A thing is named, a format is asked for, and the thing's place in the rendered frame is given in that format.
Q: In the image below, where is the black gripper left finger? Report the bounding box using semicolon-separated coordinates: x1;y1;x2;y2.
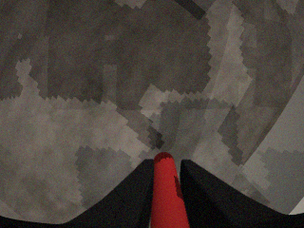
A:
0;160;153;228

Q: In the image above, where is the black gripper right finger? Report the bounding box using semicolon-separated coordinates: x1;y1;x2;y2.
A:
180;160;304;228

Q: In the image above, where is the red peg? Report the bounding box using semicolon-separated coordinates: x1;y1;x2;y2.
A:
151;152;190;228

